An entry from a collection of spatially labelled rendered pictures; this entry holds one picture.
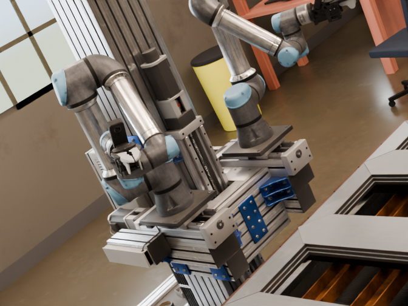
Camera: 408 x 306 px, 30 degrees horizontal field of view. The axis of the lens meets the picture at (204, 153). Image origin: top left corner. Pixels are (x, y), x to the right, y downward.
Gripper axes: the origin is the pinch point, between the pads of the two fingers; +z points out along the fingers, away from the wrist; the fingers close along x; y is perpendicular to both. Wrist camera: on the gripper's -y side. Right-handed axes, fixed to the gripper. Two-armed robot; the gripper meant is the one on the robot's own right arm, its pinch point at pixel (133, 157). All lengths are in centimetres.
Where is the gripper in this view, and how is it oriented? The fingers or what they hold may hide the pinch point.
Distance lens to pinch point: 217.0
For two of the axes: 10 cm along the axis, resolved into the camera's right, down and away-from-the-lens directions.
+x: -9.1, 3.5, -2.3
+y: 2.7, 9.1, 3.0
